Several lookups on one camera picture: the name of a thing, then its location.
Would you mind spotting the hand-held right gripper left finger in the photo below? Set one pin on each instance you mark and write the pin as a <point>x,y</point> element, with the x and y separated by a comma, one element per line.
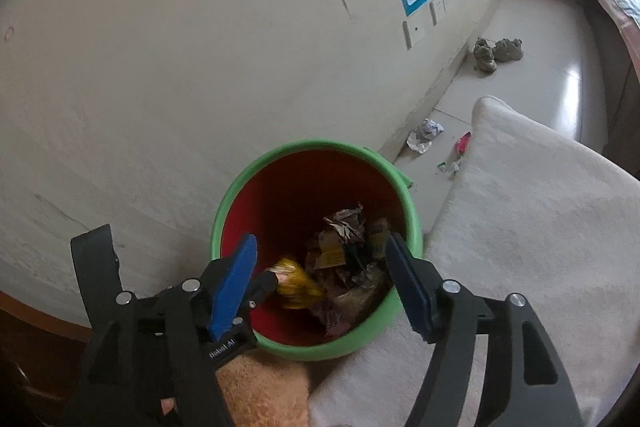
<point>235,287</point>

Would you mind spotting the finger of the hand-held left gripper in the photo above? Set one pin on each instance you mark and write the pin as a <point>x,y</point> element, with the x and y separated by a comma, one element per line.
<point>264,288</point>

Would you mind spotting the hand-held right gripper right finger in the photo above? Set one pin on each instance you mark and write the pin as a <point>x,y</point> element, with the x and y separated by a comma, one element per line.
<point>407,287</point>

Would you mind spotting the golden yellow wrapper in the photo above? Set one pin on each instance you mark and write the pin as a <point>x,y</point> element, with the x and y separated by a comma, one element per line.
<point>295,284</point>

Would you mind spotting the pile of wrappers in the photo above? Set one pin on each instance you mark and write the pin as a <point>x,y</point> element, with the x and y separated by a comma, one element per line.
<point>350,252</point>

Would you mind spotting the green bucket with red inside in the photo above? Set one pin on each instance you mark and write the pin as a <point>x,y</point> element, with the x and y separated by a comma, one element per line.
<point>300,187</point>

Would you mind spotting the person's left forearm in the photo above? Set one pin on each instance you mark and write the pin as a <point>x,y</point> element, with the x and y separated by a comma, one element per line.
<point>260,392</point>

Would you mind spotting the person's left hand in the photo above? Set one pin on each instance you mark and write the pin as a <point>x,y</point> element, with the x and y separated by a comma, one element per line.
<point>167,405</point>

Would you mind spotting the brown wooden furniture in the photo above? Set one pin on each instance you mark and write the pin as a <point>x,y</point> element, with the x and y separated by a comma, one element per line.
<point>30,357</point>

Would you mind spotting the small green scraps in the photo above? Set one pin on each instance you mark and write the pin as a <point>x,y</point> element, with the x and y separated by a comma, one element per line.
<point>448,168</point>

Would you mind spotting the grey plush mat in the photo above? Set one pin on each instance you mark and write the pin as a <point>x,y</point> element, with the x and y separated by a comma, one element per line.
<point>525,217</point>

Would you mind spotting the crumpled white paper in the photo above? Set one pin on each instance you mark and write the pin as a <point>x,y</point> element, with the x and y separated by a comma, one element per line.
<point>425,135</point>

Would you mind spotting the red wrapper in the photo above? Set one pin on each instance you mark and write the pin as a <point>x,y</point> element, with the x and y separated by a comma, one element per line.
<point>464,142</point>

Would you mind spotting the grey-brown shoe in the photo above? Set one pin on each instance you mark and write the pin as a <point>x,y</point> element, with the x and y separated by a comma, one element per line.
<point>484,57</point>
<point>509,49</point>

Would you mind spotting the grey bed base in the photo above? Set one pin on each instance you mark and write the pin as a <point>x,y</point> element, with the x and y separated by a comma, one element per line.
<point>607,92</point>

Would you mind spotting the pink blanket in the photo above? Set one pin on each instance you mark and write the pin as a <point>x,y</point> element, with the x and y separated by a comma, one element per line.
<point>622,2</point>

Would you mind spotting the large white wall plate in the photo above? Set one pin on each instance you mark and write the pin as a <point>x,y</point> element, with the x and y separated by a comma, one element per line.
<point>413,35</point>

